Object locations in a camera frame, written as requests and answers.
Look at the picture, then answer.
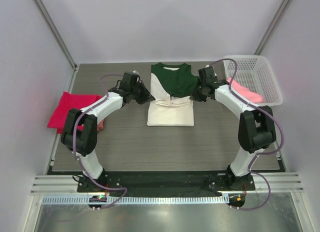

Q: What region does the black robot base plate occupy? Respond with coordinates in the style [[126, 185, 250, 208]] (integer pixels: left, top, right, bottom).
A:
[[76, 171, 256, 194]]

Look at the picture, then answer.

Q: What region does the folded magenta t shirt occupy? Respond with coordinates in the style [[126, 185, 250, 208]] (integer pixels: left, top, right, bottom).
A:
[[47, 92, 102, 134]]

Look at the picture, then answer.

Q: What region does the folded salmon t shirt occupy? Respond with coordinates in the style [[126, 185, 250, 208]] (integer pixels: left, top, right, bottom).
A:
[[97, 120, 104, 131]]

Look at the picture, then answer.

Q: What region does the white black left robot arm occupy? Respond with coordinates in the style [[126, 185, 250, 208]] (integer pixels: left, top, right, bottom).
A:
[[60, 71, 155, 192]]

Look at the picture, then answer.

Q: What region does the left aluminium corner post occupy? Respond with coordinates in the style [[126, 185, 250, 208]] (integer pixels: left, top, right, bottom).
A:
[[33, 0, 77, 71]]

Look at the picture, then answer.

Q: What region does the white perforated plastic basket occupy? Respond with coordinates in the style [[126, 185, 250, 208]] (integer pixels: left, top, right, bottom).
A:
[[223, 55, 283, 107]]

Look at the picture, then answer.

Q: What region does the right aluminium corner post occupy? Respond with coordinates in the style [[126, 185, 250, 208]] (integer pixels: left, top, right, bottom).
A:
[[254, 0, 293, 55]]

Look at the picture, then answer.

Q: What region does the pink t shirt in basket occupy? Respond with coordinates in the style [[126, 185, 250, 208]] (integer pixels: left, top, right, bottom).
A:
[[231, 80, 265, 104]]

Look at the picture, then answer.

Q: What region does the white and green t shirt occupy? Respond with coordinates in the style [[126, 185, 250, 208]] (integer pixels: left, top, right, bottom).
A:
[[147, 62, 198, 127]]

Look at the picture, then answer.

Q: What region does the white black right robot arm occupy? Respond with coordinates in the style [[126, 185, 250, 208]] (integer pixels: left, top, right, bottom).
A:
[[191, 66, 276, 190]]

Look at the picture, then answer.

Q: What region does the aluminium frame rail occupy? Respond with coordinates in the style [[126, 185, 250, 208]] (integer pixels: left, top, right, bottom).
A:
[[31, 172, 304, 195]]

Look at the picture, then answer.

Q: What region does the white slotted cable duct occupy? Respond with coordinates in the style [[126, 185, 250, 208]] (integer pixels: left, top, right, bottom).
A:
[[42, 194, 229, 205]]

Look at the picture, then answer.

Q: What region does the aluminium corner post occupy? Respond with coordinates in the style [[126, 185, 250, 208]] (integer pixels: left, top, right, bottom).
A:
[[33, 0, 77, 71], [254, 0, 293, 55]]

